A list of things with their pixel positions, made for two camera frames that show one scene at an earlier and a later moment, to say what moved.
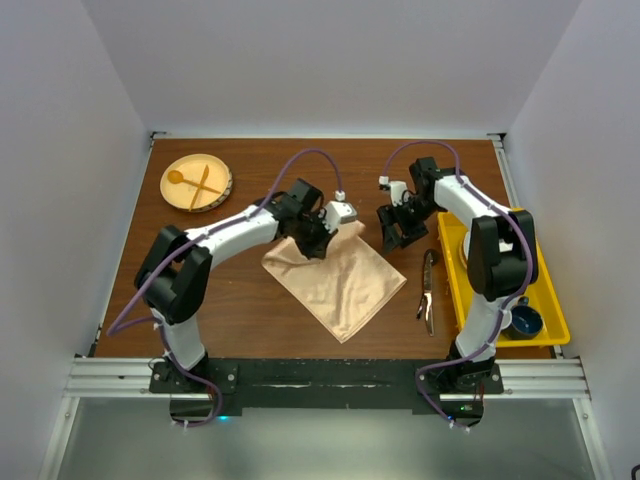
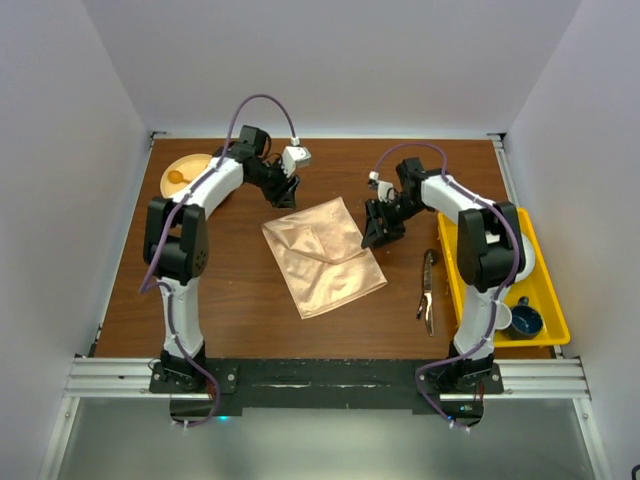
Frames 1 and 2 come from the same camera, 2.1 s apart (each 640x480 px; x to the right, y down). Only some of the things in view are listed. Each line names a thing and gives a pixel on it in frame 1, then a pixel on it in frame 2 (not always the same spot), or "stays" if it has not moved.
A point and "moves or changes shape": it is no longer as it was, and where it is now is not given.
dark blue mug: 526,321 stays
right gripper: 389,215 to 374,231
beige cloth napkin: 345,288 moves or changes shape
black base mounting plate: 453,392 stays
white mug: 507,318 stays
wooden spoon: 176,176 stays
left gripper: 319,247 to 283,197
